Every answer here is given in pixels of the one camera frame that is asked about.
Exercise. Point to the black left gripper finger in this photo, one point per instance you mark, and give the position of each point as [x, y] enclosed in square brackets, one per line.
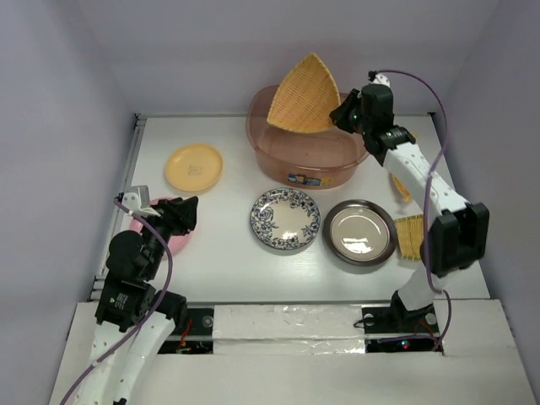
[190, 212]
[174, 210]

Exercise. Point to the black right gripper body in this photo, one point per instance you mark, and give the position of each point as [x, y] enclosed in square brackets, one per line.
[365, 123]

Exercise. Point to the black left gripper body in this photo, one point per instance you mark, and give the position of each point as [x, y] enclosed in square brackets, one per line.
[166, 222]

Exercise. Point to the round pink plastic plate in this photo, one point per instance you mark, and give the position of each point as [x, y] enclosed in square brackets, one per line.
[176, 242]

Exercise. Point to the triangular woven bamboo plate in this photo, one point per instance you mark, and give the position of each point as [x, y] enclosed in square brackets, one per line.
[305, 98]

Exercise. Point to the blue floral ceramic plate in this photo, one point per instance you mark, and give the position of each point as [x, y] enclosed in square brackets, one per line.
[285, 219]

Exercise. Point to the dark rimmed beige plate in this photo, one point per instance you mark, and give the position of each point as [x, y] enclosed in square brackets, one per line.
[360, 233]

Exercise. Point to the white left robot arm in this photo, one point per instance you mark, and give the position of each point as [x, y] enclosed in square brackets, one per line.
[136, 311]

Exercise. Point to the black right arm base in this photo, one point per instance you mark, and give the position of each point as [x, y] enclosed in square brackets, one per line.
[393, 329]

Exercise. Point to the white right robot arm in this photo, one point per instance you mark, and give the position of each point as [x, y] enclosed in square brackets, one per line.
[456, 229]

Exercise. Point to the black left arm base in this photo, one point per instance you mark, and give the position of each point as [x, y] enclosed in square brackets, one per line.
[195, 336]

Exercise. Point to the translucent brown plastic bin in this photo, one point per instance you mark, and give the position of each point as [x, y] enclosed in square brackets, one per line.
[317, 161]

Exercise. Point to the round yellow plastic plate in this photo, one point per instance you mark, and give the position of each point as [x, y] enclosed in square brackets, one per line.
[194, 167]

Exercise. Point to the leaf shaped yellow dish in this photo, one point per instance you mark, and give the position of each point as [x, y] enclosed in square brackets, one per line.
[401, 187]

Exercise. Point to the rectangular woven bamboo tray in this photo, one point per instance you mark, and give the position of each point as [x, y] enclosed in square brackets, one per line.
[410, 235]

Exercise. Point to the white foam board front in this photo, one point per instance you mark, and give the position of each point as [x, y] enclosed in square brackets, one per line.
[294, 354]

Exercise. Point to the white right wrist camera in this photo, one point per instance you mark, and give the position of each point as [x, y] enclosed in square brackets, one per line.
[376, 77]

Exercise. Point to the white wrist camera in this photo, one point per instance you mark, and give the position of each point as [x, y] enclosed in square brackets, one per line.
[376, 77]
[135, 199]

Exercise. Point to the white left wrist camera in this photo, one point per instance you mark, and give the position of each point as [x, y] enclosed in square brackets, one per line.
[135, 199]

